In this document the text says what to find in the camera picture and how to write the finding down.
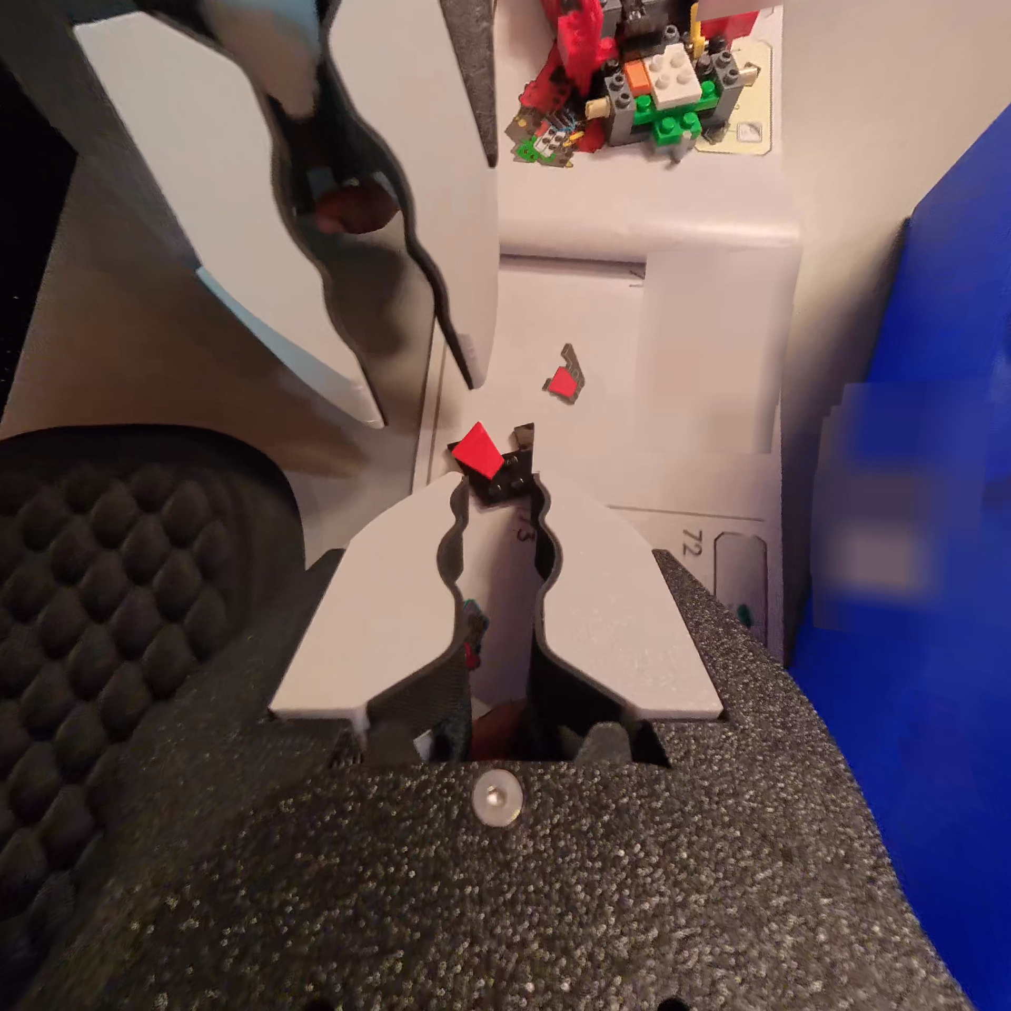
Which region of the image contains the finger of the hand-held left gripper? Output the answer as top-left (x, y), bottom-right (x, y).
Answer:
top-left (73, 10), bottom-right (390, 430)
top-left (318, 0), bottom-right (502, 390)

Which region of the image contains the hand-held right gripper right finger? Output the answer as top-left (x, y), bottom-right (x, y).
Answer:
top-left (533, 470), bottom-right (726, 722)

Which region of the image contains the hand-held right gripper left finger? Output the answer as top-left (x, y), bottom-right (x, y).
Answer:
top-left (269, 471), bottom-right (475, 747)

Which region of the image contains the black lego plate red tile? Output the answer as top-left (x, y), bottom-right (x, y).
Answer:
top-left (449, 421), bottom-right (542, 507)

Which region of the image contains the small grey lego assembly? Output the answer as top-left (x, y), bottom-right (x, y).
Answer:
top-left (512, 113), bottom-right (587, 169)

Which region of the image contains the partly built lego model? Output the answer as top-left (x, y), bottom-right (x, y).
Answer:
top-left (517, 0), bottom-right (763, 163)

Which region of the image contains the white lego instruction booklet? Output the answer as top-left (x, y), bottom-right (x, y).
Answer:
top-left (411, 0), bottom-right (802, 668)

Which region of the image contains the grey lego wedge red tile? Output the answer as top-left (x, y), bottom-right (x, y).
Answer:
top-left (542, 343), bottom-right (590, 406)

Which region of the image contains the person's left hand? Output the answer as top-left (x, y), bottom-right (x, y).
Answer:
top-left (314, 177), bottom-right (400, 235)

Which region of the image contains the black honeycomb cushion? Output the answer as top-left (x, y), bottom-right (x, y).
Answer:
top-left (0, 425), bottom-right (308, 925)

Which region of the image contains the blue fabric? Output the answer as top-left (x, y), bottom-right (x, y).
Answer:
top-left (778, 98), bottom-right (1011, 1011)

